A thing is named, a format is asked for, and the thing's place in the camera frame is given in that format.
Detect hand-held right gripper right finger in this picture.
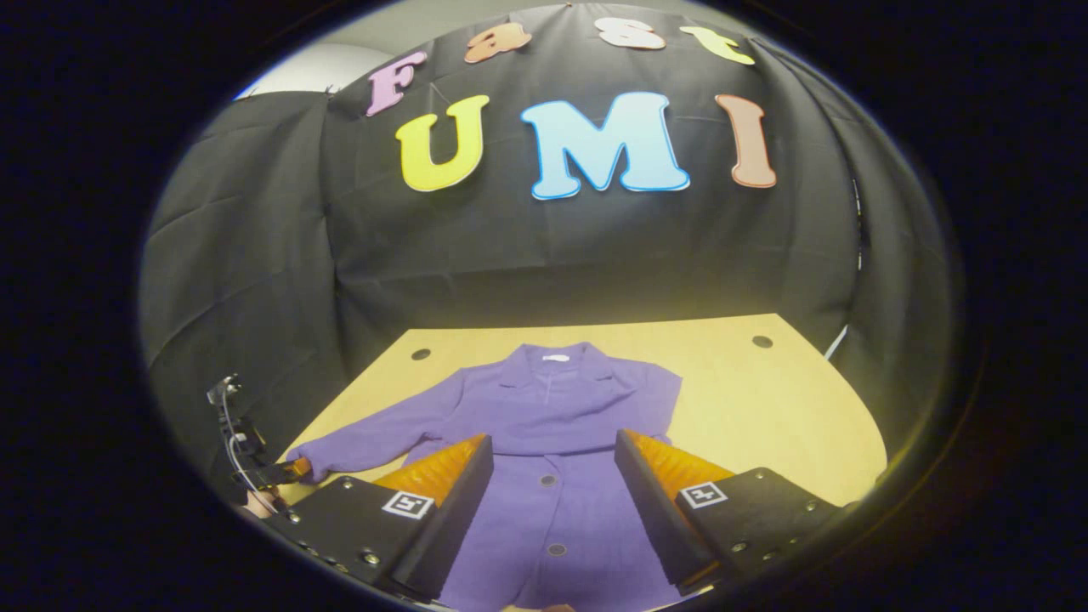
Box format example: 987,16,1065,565
615,429,847,596

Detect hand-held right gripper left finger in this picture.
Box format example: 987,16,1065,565
263,433,495,603

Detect purple button shirt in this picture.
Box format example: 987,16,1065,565
285,342,685,612

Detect black backdrop cloth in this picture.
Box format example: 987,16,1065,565
140,0,957,477

